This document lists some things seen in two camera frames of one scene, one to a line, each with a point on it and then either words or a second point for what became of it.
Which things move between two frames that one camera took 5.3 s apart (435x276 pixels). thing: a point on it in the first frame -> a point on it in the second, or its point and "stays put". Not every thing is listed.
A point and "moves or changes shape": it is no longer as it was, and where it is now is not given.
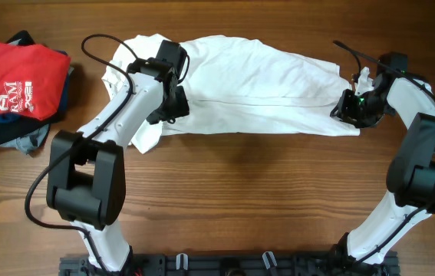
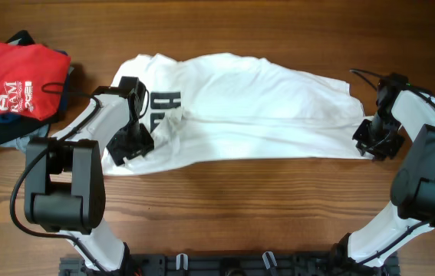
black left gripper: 176,106 -> 129,145
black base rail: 314,264 stays put
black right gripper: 346,108 -> 377,139
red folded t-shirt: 27,80 stays put
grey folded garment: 31,142 stays put
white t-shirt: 238,85 moves or changes shape
